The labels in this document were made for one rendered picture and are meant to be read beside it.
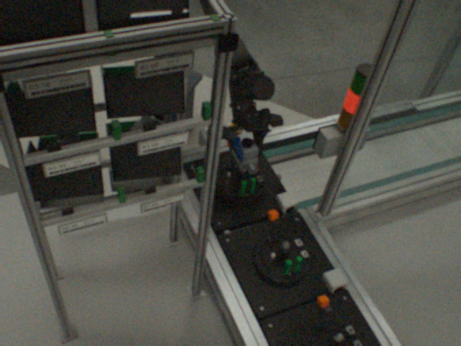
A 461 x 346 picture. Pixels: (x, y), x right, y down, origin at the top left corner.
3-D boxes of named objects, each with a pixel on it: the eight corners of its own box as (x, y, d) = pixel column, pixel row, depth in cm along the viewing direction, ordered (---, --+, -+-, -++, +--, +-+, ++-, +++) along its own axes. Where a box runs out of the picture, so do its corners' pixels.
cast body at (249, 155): (231, 153, 137) (234, 134, 132) (246, 149, 139) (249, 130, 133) (244, 176, 132) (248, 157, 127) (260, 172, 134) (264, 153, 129)
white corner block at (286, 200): (273, 203, 144) (276, 194, 141) (288, 199, 145) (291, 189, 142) (281, 217, 141) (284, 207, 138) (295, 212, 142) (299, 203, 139)
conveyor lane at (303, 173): (181, 189, 155) (182, 167, 147) (407, 131, 183) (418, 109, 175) (218, 268, 139) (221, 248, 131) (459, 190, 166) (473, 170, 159)
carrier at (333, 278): (216, 240, 134) (221, 211, 124) (298, 216, 142) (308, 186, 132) (256, 323, 120) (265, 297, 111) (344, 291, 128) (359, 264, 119)
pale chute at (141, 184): (109, 181, 138) (107, 165, 138) (159, 176, 141) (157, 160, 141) (111, 192, 111) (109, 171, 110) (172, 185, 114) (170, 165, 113)
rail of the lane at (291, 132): (159, 179, 157) (159, 154, 149) (398, 119, 186) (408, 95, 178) (165, 192, 154) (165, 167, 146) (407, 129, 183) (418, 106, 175)
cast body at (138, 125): (129, 130, 114) (147, 104, 113) (146, 140, 116) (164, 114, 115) (136, 142, 107) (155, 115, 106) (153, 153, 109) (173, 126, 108)
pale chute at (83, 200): (52, 195, 133) (49, 178, 133) (104, 189, 136) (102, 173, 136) (39, 210, 106) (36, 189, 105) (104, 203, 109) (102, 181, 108)
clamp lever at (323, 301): (315, 322, 117) (316, 296, 113) (323, 320, 117) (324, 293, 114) (324, 333, 114) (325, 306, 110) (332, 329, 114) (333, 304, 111)
